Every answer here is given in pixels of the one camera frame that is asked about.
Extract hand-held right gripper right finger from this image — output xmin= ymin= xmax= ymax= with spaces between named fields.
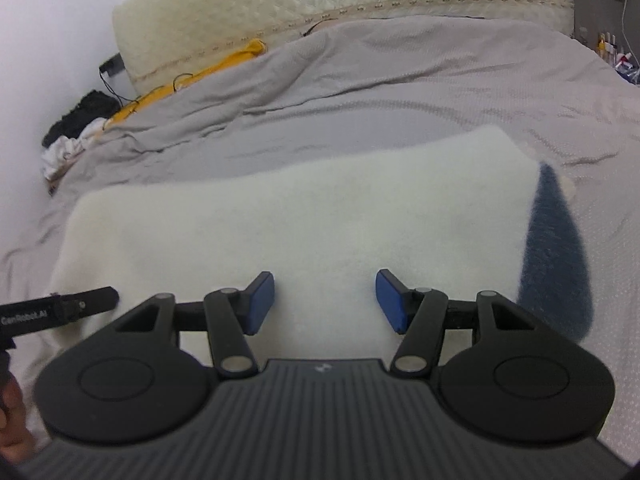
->
xmin=375 ymin=269 xmax=538 ymax=377

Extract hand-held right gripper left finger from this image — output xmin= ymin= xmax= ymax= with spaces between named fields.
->
xmin=116 ymin=271 xmax=277 ymax=378

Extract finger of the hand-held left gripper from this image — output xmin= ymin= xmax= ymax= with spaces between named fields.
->
xmin=55 ymin=286 xmax=121 ymax=319

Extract white blue-striped fleece blanket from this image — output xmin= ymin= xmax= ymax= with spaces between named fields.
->
xmin=47 ymin=125 xmax=596 ymax=361

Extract person's left hand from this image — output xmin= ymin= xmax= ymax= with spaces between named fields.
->
xmin=0 ymin=370 xmax=37 ymax=455

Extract white crumpled cloth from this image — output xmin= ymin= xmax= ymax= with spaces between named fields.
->
xmin=41 ymin=120 xmax=108 ymax=181

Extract black cloth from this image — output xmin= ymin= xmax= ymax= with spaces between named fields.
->
xmin=42 ymin=89 xmax=121 ymax=148

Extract grey bed sheet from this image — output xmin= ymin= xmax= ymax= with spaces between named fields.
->
xmin=0 ymin=15 xmax=640 ymax=461

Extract yellow cloth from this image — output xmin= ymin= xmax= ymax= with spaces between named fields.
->
xmin=105 ymin=38 xmax=266 ymax=128

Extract cream quilted headboard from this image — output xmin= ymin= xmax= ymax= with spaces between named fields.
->
xmin=112 ymin=0 xmax=576 ymax=98

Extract group of small bottles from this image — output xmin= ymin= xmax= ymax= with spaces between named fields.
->
xmin=575 ymin=27 xmax=640 ymax=76

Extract black cable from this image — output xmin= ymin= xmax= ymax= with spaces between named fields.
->
xmin=100 ymin=70 xmax=196 ymax=108

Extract white cable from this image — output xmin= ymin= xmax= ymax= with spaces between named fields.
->
xmin=620 ymin=0 xmax=638 ymax=68

